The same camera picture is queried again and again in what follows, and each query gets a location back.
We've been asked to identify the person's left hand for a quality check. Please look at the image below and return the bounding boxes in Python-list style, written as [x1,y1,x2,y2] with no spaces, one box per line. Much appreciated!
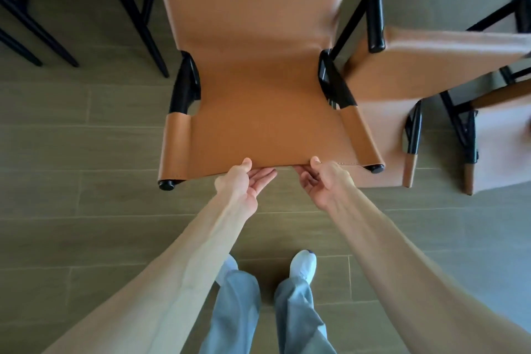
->
[213,157,278,218]

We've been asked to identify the person's right hand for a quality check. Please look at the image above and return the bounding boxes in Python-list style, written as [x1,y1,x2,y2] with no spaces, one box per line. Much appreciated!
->
[293,155,357,214]

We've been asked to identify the person's left forearm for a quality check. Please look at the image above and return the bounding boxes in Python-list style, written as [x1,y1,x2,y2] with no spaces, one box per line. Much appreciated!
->
[41,198,259,354]

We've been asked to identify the person's right forearm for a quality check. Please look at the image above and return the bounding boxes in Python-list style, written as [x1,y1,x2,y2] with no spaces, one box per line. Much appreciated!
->
[326,183,531,354]

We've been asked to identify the person's white left shoe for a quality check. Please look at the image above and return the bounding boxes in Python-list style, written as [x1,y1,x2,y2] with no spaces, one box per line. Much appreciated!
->
[215,254,240,285]

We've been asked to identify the person's white shoe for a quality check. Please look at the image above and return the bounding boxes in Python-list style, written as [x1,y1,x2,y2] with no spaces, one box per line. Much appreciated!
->
[289,249,317,287]
[215,254,240,285]

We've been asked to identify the person's white right shoe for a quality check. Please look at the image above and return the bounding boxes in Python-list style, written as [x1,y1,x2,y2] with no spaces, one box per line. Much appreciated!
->
[289,249,317,287]

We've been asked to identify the person's grey trousers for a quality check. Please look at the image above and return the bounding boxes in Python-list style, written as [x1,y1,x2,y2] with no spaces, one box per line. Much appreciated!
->
[198,268,337,354]

